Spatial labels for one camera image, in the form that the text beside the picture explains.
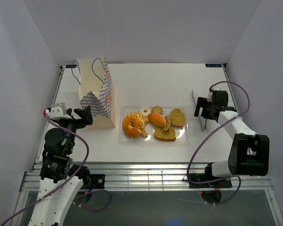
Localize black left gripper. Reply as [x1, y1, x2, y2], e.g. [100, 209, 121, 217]
[57, 105, 92, 153]

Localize metal serving tongs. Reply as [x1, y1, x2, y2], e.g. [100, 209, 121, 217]
[191, 90, 207, 132]

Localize small thin toast slice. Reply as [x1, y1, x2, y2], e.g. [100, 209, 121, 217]
[163, 115, 172, 131]

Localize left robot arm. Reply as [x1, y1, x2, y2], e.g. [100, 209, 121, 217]
[29, 103, 93, 226]

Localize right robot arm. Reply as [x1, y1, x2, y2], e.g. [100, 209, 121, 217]
[189, 89, 270, 187]

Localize paper bread bag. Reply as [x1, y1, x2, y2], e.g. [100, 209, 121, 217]
[73, 56, 116, 130]

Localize orange oval bread roll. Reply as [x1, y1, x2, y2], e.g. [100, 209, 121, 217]
[148, 113, 166, 128]

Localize pale bread stick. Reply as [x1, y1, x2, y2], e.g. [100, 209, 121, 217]
[141, 116, 150, 137]

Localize upper heart toast slice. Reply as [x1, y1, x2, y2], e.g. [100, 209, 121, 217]
[170, 108, 185, 127]

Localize heart toast slice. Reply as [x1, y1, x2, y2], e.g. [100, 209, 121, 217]
[170, 108, 185, 127]
[154, 127, 176, 141]

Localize clear plastic tray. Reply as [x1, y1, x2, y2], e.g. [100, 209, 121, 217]
[119, 105, 190, 146]

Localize right black label sticker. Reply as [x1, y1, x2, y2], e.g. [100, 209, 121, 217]
[205, 64, 222, 68]

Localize black label sticker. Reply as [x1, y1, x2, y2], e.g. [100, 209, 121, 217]
[66, 64, 77, 68]
[205, 64, 222, 68]

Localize lower heart toast slice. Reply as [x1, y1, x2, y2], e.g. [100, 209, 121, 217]
[154, 127, 176, 141]

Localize round tan bun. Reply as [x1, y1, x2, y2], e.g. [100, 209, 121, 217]
[151, 105, 163, 115]

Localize left black label sticker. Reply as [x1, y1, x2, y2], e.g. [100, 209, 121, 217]
[66, 64, 77, 68]

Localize small white donut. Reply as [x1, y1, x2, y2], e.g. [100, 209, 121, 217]
[139, 106, 151, 117]

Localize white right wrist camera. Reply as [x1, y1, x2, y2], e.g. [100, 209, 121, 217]
[208, 85, 221, 102]

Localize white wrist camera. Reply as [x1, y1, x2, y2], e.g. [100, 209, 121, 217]
[208, 85, 221, 102]
[43, 103, 72, 121]

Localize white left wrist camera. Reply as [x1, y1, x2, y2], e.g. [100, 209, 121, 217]
[43, 103, 72, 121]

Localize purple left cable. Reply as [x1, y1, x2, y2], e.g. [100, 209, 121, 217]
[0, 113, 113, 226]

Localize purple cable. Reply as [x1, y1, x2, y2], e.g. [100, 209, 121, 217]
[179, 81, 251, 206]
[0, 113, 113, 226]

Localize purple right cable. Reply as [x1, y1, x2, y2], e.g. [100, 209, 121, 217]
[179, 81, 251, 206]

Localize large orange ring bread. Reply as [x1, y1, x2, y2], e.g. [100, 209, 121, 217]
[122, 112, 145, 138]

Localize aluminium frame rail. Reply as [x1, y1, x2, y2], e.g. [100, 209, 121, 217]
[20, 63, 274, 193]

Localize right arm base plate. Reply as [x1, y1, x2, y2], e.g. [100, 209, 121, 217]
[183, 173, 232, 189]

